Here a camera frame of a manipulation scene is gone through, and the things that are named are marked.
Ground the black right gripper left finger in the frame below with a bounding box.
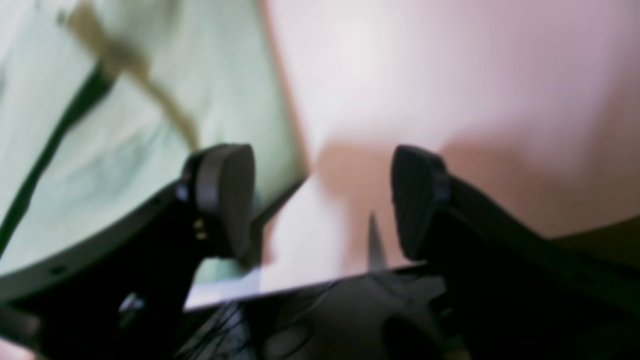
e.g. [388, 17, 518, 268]
[1, 144, 256, 360]

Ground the light green polo T-shirt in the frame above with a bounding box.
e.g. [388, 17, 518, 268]
[0, 0, 306, 276]

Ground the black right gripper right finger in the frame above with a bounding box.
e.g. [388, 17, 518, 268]
[391, 145, 639, 360]

